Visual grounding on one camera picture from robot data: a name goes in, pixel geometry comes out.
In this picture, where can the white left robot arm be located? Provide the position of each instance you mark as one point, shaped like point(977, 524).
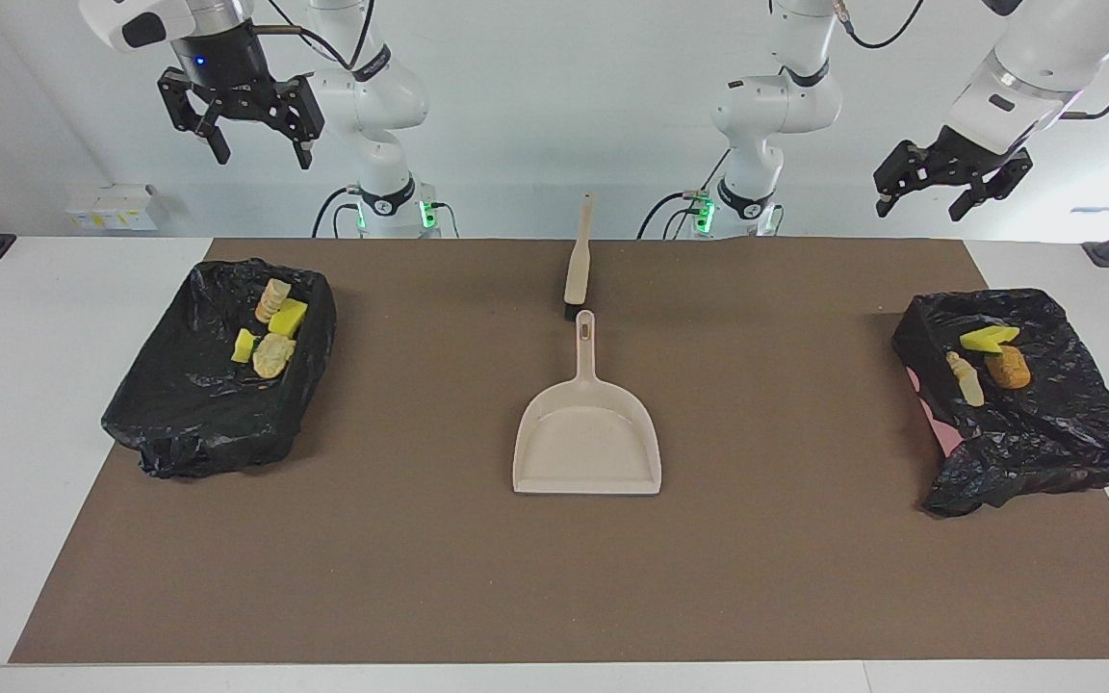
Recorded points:
point(776, 106)

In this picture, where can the black plastic trash bag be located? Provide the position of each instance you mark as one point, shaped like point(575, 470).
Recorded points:
point(189, 404)
point(1045, 433)

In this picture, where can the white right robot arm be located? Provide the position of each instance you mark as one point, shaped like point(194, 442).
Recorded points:
point(372, 96)

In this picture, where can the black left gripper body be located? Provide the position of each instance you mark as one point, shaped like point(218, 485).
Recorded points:
point(968, 159)

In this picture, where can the beige hand brush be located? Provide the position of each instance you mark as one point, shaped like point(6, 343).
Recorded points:
point(578, 274)

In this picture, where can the brown table mat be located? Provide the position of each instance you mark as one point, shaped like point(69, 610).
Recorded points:
point(612, 577)

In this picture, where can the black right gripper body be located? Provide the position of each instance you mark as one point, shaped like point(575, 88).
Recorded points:
point(227, 72)

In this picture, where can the pale toast slice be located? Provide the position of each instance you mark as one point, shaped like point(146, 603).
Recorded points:
point(273, 356)

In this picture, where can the white wall outlet box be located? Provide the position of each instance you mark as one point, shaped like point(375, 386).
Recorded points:
point(126, 207)

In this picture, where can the beige plastic dustpan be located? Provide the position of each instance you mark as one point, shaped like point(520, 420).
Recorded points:
point(585, 443)

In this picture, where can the orange striped croissant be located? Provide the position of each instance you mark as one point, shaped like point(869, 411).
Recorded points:
point(967, 380)

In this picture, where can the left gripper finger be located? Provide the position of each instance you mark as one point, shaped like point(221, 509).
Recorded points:
point(995, 183)
point(906, 171)

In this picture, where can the yellow sponge green backing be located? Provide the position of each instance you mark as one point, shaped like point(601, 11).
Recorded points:
point(245, 346)

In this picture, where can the plain yellow sponge block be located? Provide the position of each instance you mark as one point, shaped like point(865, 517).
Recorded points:
point(290, 318)

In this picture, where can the pale ridged bread roll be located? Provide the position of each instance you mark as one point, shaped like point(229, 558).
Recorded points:
point(273, 300)

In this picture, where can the small white wall box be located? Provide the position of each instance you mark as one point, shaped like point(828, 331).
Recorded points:
point(81, 214)

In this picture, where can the pink plastic bin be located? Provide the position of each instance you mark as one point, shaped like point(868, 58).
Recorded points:
point(944, 438)

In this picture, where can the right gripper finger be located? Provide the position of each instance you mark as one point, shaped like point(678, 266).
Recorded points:
point(213, 140)
point(306, 120)

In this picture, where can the yellow curved sponge scrap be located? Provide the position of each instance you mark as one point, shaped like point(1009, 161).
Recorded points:
point(988, 337)

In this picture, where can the brown oval bread roll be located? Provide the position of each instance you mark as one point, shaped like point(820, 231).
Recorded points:
point(1009, 368)

